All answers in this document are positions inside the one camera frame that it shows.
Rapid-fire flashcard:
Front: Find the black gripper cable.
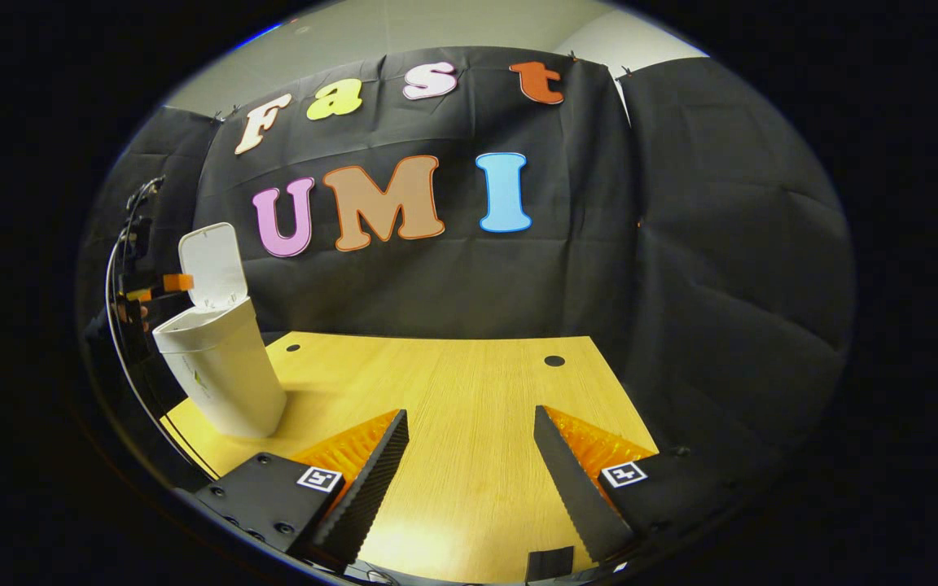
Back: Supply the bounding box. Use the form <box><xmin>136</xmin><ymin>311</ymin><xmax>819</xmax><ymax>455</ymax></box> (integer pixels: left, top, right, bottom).
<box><xmin>105</xmin><ymin>179</ymin><xmax>219</xmax><ymax>481</ymax></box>

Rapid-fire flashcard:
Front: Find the white desktop garbage bin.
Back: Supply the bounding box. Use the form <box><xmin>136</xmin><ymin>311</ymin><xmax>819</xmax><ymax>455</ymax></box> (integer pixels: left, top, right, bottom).
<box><xmin>151</xmin><ymin>222</ymin><xmax>287</xmax><ymax>440</ymax></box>

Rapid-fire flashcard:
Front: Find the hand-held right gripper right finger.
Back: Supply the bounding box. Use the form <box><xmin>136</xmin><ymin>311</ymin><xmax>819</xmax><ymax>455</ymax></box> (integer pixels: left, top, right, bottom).
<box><xmin>533</xmin><ymin>405</ymin><xmax>730</xmax><ymax>564</ymax></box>

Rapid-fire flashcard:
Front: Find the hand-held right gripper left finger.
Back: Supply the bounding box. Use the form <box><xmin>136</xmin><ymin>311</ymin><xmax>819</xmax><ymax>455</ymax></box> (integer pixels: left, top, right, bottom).
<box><xmin>192</xmin><ymin>409</ymin><xmax>410</xmax><ymax>573</ymax></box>

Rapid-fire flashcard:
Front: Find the black backdrop cloth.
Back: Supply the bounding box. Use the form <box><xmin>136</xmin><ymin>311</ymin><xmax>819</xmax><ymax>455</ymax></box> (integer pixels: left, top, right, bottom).
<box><xmin>78</xmin><ymin>45</ymin><xmax>857</xmax><ymax>522</ymax></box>

